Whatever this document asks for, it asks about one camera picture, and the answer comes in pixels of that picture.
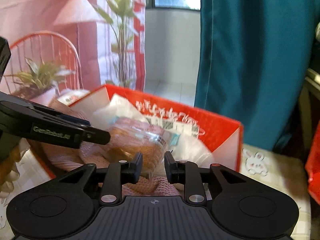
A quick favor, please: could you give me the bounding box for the person's left hand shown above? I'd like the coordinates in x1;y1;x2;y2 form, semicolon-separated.
1;145;22;198

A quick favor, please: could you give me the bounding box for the packaged bread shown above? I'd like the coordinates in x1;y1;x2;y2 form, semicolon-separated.
101;117;180;178

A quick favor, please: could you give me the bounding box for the checkered bunny tablecloth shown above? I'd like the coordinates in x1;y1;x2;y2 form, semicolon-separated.
1;145;311;239

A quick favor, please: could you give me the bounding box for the red strawberry cardboard box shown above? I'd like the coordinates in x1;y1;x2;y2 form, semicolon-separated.
31;85;243;176

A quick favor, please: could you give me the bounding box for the pink printed backdrop cloth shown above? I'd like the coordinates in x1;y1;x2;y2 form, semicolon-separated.
1;0;145;105

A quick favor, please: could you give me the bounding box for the teal curtain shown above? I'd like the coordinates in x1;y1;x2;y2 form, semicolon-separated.
195;0;319;150

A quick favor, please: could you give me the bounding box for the pink knitted cloth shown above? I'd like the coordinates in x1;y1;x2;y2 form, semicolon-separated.
41;97;181;197

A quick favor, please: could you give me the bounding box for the red plastic bag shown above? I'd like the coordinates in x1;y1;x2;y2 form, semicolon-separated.
305;123;320;204

